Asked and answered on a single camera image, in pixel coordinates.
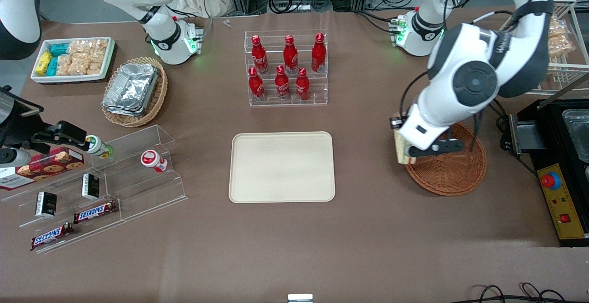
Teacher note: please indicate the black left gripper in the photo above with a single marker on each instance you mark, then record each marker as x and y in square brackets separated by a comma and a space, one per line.
[395, 123]

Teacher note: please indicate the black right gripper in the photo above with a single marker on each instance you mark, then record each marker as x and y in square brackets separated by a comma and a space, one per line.
[24, 128]

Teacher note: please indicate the triangular sandwich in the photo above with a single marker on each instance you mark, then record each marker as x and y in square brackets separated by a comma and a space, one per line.
[401, 148]

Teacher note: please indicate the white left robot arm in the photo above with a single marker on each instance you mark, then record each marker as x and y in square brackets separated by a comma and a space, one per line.
[469, 82]

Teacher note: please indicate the brown round wicker basket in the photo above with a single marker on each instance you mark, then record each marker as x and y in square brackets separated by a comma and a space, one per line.
[451, 174]

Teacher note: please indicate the light oval wicker basket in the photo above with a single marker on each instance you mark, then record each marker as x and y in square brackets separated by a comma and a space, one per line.
[158, 96]

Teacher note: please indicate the beige plastic tray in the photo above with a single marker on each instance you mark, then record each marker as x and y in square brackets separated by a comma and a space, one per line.
[281, 167]

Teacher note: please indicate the green cap drink bottle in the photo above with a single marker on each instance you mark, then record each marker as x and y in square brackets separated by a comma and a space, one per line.
[99, 146]

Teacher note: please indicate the red cookie box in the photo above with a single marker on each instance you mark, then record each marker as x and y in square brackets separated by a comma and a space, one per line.
[50, 165]

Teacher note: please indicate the small black box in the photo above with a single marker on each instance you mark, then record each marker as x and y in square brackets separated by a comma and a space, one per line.
[46, 204]
[90, 186]

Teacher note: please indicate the aluminium foil container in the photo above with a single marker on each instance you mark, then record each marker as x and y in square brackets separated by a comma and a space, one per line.
[122, 111]
[133, 84]

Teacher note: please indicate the white rectangular snack bin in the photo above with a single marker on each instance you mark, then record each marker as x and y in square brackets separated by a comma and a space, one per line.
[69, 78]

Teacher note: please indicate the clear rice cracker bag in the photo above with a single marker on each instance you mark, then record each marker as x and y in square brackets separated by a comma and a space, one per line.
[99, 49]
[85, 66]
[64, 65]
[80, 47]

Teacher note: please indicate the teal snack packet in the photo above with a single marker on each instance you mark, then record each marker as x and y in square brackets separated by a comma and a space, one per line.
[52, 66]
[59, 49]

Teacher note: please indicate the Snickers chocolate bar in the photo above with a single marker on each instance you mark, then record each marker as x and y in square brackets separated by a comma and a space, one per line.
[94, 212]
[50, 236]

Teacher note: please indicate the yellow snack packet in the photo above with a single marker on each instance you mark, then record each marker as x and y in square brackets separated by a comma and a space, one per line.
[43, 63]

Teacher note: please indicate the clear acrylic step shelf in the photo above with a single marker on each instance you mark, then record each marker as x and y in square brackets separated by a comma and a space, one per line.
[138, 188]

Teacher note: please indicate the red cap drink bottle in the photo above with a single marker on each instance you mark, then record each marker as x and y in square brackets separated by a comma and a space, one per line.
[153, 160]

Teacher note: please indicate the clear acrylic bottle rack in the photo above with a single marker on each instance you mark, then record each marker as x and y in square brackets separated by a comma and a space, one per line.
[317, 91]

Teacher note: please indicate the black table appliance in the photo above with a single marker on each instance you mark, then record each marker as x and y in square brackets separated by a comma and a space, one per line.
[552, 132]

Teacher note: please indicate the red emergency stop button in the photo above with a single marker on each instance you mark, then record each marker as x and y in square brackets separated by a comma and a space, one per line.
[551, 181]

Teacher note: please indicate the red cola bottle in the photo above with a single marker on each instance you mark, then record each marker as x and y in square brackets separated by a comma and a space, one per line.
[260, 56]
[282, 84]
[302, 86]
[256, 86]
[290, 56]
[319, 54]

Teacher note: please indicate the yellow control panel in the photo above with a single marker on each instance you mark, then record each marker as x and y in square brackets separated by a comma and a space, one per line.
[568, 201]

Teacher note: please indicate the bagged fried snack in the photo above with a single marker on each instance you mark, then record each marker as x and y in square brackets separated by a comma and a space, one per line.
[559, 40]

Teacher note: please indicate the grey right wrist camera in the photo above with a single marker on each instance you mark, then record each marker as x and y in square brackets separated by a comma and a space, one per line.
[16, 157]

